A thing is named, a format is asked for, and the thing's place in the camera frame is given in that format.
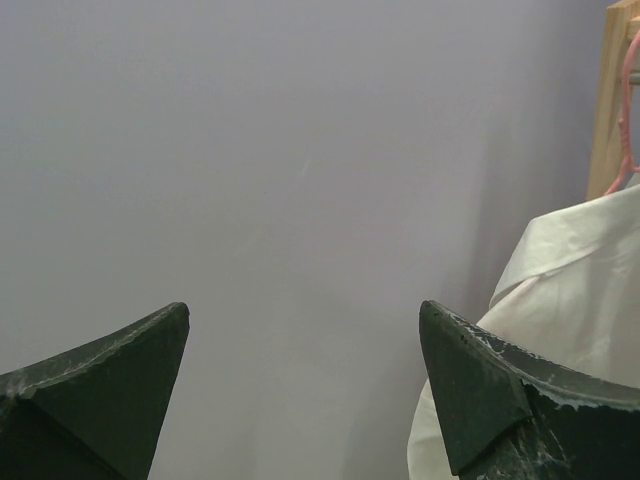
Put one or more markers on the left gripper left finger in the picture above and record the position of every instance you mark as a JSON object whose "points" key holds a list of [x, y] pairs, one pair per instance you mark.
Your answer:
{"points": [[95, 411]]}

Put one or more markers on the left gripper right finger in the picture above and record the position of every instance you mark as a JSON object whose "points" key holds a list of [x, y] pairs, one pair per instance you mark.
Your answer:
{"points": [[506, 413]]}

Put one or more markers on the white garment on hanger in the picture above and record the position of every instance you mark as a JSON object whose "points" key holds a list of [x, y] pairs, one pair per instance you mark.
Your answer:
{"points": [[569, 294]]}

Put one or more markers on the pink hanger holding white garment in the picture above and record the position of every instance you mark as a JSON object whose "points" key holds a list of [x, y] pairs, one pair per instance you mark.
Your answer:
{"points": [[627, 165]]}

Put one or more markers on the wooden clothes rack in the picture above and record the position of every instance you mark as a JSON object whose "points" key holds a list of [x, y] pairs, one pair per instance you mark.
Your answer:
{"points": [[621, 25]]}

